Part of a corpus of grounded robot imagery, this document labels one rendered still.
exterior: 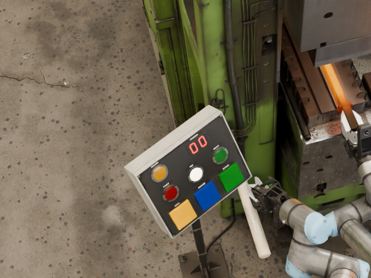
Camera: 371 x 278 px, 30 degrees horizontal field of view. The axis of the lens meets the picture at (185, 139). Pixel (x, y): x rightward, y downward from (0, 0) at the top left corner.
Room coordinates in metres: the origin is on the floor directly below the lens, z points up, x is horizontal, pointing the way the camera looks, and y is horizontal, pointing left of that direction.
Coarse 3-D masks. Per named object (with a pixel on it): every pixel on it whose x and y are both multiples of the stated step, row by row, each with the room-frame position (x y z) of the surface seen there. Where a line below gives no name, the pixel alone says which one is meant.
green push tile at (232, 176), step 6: (228, 168) 1.02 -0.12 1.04; (234, 168) 1.02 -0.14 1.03; (222, 174) 1.00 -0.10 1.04; (228, 174) 1.01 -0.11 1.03; (234, 174) 1.01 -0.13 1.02; (240, 174) 1.01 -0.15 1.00; (222, 180) 0.99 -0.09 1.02; (228, 180) 0.99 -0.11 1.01; (234, 180) 1.00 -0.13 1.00; (240, 180) 1.00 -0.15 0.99; (228, 186) 0.98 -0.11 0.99; (234, 186) 0.98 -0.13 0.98; (228, 192) 0.97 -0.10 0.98
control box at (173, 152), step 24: (192, 120) 1.14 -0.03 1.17; (216, 120) 1.12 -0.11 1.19; (168, 144) 1.07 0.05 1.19; (216, 144) 1.07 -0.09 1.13; (144, 168) 0.99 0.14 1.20; (168, 168) 1.00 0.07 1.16; (192, 168) 1.01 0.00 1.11; (216, 168) 1.02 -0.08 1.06; (240, 168) 1.03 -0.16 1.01; (144, 192) 0.95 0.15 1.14; (192, 192) 0.96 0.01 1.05; (168, 216) 0.90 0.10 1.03
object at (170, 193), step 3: (168, 189) 0.96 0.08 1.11; (171, 189) 0.96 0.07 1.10; (174, 189) 0.96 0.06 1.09; (165, 192) 0.95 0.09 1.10; (168, 192) 0.95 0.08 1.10; (171, 192) 0.95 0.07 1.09; (174, 192) 0.95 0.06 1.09; (165, 195) 0.94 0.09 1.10; (168, 195) 0.94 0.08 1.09; (171, 195) 0.94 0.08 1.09; (174, 195) 0.95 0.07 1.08; (168, 198) 0.94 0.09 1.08; (171, 198) 0.94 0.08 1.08
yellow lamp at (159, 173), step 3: (156, 168) 0.99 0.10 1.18; (159, 168) 1.00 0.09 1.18; (162, 168) 1.00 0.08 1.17; (156, 171) 0.99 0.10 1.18; (159, 171) 0.99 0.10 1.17; (162, 171) 0.99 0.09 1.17; (165, 171) 0.99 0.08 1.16; (153, 174) 0.98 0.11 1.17; (156, 174) 0.98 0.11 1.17; (159, 174) 0.98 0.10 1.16; (162, 174) 0.98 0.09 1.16; (165, 174) 0.99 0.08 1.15; (156, 177) 0.98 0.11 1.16; (159, 177) 0.98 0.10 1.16; (162, 177) 0.98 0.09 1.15
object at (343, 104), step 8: (328, 64) 1.37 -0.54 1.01; (328, 72) 1.33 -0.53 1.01; (328, 80) 1.31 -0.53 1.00; (336, 80) 1.30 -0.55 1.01; (336, 88) 1.26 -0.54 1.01; (336, 96) 1.23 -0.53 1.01; (344, 96) 1.23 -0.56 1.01; (344, 104) 1.19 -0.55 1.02; (352, 104) 1.19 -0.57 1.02; (344, 112) 1.16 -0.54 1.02; (352, 112) 1.16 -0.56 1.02; (352, 120) 1.12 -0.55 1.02; (352, 128) 1.10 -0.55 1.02
